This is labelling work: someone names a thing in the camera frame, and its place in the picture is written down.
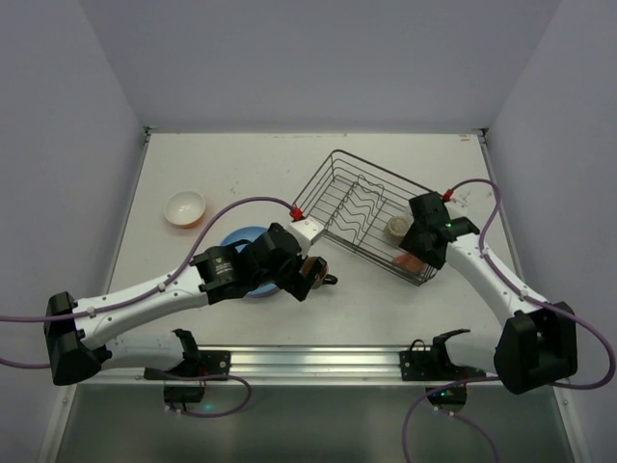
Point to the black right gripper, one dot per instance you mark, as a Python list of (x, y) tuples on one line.
[(415, 242)]

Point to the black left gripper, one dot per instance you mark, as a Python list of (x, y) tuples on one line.
[(299, 278)]

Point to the beige speckled cup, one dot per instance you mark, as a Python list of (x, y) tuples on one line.
[(396, 228)]

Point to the blue plate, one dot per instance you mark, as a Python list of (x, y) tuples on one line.
[(241, 236)]

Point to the pink mug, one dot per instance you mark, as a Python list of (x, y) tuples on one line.
[(410, 264)]

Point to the orange bowl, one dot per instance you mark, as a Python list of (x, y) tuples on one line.
[(184, 209)]

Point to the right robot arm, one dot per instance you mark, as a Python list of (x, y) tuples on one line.
[(536, 346)]

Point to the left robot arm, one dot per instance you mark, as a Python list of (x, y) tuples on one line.
[(86, 336)]

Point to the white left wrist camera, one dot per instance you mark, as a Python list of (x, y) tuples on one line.
[(307, 232)]

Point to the black wire dish rack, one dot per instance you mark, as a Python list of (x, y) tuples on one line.
[(354, 199)]

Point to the aluminium mounting rail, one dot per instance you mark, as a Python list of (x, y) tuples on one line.
[(284, 365)]

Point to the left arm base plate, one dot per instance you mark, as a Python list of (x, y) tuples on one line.
[(212, 364)]

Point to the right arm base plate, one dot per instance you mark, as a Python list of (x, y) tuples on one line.
[(430, 362)]

